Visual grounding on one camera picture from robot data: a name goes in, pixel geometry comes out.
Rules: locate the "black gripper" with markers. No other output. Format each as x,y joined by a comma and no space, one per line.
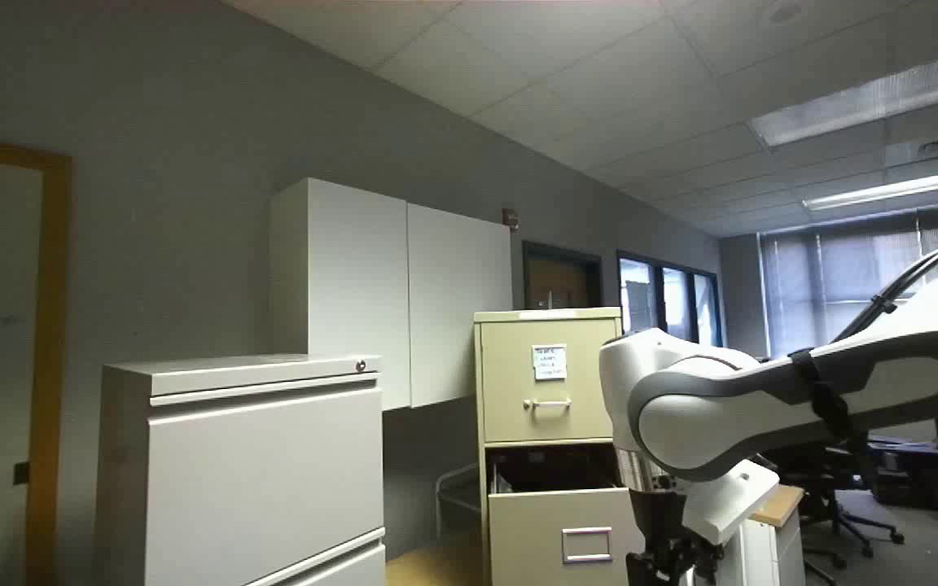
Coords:
658,522

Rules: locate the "beige unlabelled cabinet drawer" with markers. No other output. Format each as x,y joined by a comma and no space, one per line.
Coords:
528,539

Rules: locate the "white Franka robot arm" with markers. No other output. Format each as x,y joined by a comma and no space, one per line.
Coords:
708,416

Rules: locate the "beige labelled cabinet drawer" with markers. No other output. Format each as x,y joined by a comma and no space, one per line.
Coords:
514,407

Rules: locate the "white paper drawer label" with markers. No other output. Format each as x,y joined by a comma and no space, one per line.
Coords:
550,361

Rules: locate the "beige metal file cabinet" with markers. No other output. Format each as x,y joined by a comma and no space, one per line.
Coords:
498,326

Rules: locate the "grey lateral file cabinet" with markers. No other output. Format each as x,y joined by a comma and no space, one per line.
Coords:
251,477

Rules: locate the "black office chair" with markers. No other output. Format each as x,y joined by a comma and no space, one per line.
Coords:
844,489

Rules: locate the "interior glass window panels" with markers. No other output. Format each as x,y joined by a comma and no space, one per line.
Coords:
670,302

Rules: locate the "dark framed interior window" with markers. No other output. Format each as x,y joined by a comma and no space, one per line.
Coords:
563,281

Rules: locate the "window with blinds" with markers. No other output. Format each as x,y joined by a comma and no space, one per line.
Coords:
830,286

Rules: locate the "small fluorescent ceiling light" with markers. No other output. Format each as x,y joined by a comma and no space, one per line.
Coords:
890,189

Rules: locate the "ceiling air vent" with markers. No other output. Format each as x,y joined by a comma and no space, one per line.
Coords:
933,143

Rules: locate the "large fluorescent ceiling light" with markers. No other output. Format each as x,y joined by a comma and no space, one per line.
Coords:
871,103

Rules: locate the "small wall-mounted device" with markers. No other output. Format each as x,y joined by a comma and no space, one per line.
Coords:
509,215

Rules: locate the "white wall cabinet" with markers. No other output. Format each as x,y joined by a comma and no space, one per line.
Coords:
360,293

